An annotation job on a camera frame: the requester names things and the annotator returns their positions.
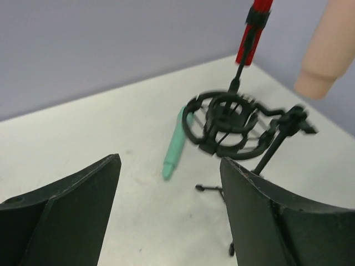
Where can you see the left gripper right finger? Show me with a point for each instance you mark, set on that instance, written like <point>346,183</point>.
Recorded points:
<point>273,226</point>

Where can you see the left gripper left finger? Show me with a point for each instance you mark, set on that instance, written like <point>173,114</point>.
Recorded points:
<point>62,223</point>

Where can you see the black tripod shock-mount stand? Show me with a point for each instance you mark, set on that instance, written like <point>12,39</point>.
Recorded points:
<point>230,125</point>

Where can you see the black round-base clip stand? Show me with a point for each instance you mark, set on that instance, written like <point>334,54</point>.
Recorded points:
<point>238,80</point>

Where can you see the pink microphone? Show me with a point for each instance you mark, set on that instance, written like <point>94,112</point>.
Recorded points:
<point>330,51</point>

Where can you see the red glitter microphone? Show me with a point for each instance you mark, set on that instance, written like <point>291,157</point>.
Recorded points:
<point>255,23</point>

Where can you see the teal microphone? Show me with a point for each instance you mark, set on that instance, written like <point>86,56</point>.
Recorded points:
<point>175,148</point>

